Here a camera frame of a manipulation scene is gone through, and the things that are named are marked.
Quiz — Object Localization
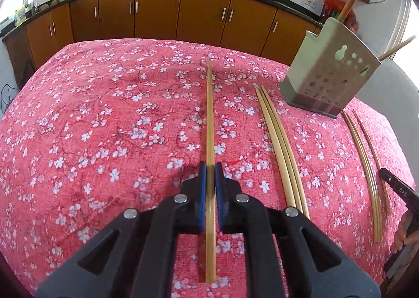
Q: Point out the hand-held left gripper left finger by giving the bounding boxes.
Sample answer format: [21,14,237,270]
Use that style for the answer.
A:
[35,163,207,298]

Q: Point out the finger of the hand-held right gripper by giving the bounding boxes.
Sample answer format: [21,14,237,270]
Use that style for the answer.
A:
[379,168,419,217]

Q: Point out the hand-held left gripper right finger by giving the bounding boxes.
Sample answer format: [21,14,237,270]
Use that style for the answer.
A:
[214,162,382,298]

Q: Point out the grey perforated utensil holder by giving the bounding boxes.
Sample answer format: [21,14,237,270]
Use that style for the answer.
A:
[279,16,382,119]

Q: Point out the person's right hand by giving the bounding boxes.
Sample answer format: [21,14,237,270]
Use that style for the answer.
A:
[391,209,419,253]

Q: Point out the red floral tablecloth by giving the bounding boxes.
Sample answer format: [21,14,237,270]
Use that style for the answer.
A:
[0,38,416,298]

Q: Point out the brown wooden base cabinets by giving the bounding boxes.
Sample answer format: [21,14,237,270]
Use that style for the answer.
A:
[3,0,323,79]

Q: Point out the red packaged goods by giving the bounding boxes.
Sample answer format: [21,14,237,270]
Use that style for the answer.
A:
[322,0,356,28]

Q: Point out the yellow detergent bottle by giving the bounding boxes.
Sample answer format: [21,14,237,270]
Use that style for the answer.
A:
[15,5,27,27]

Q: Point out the white window frame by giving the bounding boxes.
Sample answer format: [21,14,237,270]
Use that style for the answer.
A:
[391,0,419,96]

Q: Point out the black cable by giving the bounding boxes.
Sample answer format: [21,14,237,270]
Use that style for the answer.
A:
[0,84,17,115]

